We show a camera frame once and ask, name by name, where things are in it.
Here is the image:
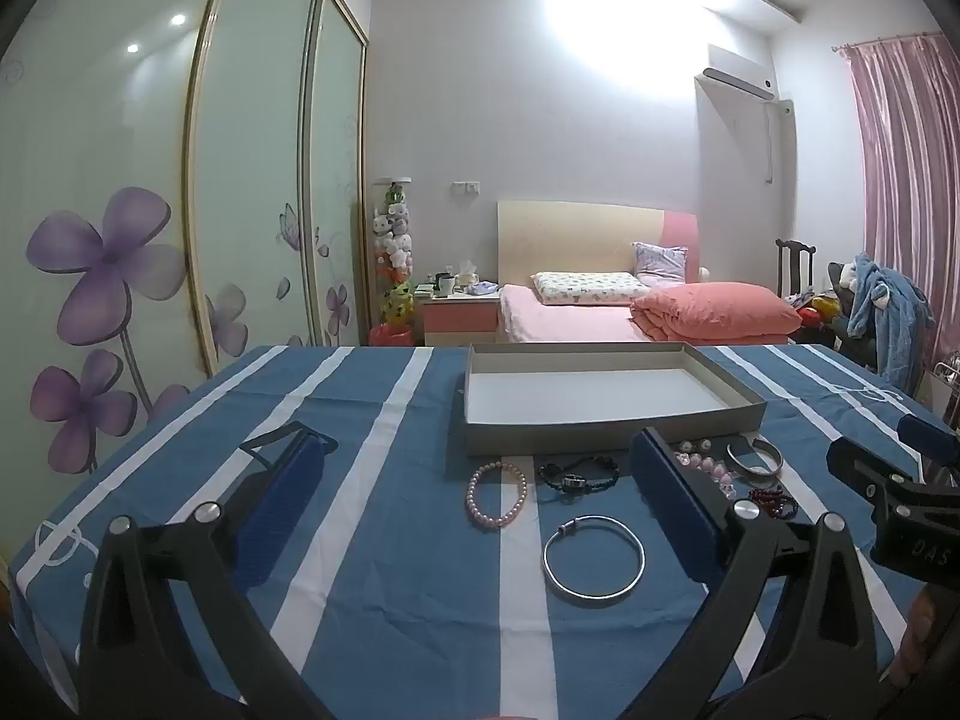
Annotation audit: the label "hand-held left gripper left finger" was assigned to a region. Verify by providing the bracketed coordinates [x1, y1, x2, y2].
[75, 424, 338, 720]

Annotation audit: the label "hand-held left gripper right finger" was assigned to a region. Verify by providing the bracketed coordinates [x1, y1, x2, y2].
[622, 426, 880, 720]

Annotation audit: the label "thin silver bangle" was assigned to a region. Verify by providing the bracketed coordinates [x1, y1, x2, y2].
[541, 515, 646, 605]

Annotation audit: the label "plush toy column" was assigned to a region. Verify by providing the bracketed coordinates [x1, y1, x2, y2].
[373, 177, 416, 327]

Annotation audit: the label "white pipe cover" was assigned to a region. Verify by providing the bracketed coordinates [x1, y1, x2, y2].
[763, 97, 796, 185]

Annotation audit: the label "dark wooden chair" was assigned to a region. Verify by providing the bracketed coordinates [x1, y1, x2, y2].
[775, 238, 815, 299]

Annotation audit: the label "white printed pillow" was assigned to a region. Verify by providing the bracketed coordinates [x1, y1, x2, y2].
[531, 270, 652, 307]

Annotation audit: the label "pink curtain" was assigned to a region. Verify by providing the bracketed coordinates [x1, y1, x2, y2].
[831, 34, 960, 421]

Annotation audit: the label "red yellow toys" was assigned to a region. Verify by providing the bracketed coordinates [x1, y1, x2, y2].
[793, 292, 848, 331]

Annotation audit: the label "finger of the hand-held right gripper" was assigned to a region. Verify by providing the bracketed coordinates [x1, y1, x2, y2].
[826, 436, 925, 500]
[897, 414, 960, 470]

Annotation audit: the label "beige pink headboard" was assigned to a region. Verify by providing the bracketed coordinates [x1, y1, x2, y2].
[497, 200, 700, 292]

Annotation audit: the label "blue garment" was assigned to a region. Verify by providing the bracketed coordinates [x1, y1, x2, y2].
[846, 252, 936, 395]

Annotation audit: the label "blue white striped cloth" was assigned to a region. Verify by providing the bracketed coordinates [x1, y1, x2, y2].
[7, 343, 947, 720]

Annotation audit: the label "wide silver cuff bracelet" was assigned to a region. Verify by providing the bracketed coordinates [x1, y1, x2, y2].
[726, 436, 785, 477]

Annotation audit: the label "folded pink duvet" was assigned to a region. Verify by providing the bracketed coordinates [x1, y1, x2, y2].
[628, 282, 803, 340]

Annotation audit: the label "floral glass wardrobe door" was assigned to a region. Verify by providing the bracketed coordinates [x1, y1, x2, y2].
[0, 0, 230, 541]
[186, 0, 325, 377]
[302, 0, 371, 350]

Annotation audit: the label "purple pillow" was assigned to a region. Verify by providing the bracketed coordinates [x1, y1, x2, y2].
[632, 241, 689, 282]

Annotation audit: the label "grey cardboard box tray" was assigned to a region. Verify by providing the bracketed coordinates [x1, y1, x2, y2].
[442, 341, 767, 458]

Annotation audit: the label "pink white nightstand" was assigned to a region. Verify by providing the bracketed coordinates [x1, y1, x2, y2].
[418, 291, 502, 347]

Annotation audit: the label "pink pearl bracelet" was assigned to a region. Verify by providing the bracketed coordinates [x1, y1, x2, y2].
[466, 460, 528, 530]

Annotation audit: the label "pink bed mattress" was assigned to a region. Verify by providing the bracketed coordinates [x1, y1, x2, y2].
[499, 281, 803, 346]

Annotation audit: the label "white air conditioner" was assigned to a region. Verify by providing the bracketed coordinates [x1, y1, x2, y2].
[694, 44, 777, 101]

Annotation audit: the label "metal rack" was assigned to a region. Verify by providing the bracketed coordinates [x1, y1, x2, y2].
[930, 351, 960, 425]

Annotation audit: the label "dark red bead bracelet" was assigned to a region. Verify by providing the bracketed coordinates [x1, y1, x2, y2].
[748, 485, 796, 520]

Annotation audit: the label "pink bead charm bracelet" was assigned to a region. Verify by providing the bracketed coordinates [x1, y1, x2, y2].
[671, 450, 740, 497]

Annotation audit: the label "black beaded bracelet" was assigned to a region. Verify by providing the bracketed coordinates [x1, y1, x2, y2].
[538, 457, 621, 502]

